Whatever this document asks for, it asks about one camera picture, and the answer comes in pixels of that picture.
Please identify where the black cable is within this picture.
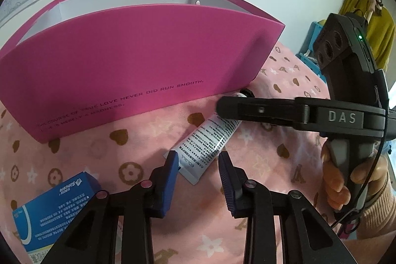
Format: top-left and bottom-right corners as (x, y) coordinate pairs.
(332, 75), (389, 235)

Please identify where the blue medicine carton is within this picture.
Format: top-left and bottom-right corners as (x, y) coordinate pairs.
(12, 171), (102, 254)

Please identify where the pink printed blanket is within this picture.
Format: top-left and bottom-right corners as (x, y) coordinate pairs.
(0, 44), (396, 264)

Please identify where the blue plastic chair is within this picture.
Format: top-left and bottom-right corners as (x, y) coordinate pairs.
(295, 21), (328, 85)

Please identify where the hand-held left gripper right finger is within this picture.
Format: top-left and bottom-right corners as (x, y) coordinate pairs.
(218, 151), (344, 264)

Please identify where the person's right forearm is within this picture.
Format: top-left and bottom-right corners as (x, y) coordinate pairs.
(332, 173), (396, 241)

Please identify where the yellow hanging garment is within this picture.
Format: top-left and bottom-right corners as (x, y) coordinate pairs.
(339, 0), (396, 73)

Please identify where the white tube with black cap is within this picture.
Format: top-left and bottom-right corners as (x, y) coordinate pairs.
(163, 89), (254, 185)

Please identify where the pink cardboard box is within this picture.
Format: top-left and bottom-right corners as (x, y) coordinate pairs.
(0, 0), (286, 144)

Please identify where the person's right hand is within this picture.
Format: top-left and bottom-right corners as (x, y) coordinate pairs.
(320, 140), (390, 211)

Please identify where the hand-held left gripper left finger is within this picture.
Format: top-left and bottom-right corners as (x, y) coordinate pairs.
(40, 150), (180, 264)

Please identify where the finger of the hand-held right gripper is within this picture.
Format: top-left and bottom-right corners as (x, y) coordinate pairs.
(216, 95), (311, 131)

